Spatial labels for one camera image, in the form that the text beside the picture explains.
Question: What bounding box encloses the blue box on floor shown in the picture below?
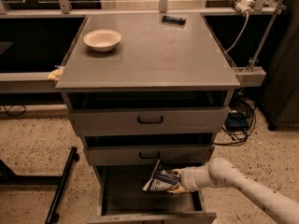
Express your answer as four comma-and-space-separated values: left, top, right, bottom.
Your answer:
225, 113, 249, 131

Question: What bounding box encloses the white power plug cable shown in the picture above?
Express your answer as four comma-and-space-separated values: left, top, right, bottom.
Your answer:
222, 0, 255, 56

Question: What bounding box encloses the yellow tape scrap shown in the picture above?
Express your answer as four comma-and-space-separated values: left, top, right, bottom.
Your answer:
48, 67, 64, 81

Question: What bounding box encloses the grey metal rail frame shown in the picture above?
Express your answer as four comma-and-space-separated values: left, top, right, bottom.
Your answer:
0, 0, 280, 93

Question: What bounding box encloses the grey middle drawer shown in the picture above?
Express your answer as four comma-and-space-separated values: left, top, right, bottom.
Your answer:
84, 144, 215, 166

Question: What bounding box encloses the black cable bundle on floor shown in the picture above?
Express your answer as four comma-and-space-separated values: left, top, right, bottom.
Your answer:
214, 95, 258, 147

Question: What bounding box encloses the white ceramic bowl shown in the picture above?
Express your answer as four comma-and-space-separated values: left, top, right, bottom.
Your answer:
83, 29, 122, 52

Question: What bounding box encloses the blue white chip bag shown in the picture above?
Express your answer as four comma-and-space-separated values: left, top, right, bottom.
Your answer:
143, 160, 180, 192

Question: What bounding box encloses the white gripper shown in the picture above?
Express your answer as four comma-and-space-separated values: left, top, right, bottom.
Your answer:
167, 165, 211, 195

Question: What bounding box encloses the grey open bottom drawer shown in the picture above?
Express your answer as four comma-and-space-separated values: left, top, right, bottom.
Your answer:
87, 165, 216, 224

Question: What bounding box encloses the black cable loop left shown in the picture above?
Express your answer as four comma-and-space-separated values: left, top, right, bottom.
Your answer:
0, 105, 27, 118

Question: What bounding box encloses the black metal floor stand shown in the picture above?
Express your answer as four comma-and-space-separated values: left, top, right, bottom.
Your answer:
0, 147, 79, 224

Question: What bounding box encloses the grey drawer cabinet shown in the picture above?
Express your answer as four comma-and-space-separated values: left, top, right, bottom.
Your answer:
55, 12, 241, 224

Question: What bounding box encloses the grey top drawer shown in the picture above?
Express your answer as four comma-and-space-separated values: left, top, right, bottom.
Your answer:
69, 107, 229, 136

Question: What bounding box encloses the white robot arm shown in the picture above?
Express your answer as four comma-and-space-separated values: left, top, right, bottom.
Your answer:
169, 158, 299, 224

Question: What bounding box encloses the black rectangular remote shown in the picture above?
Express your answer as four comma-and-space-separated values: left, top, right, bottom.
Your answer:
162, 15, 186, 25

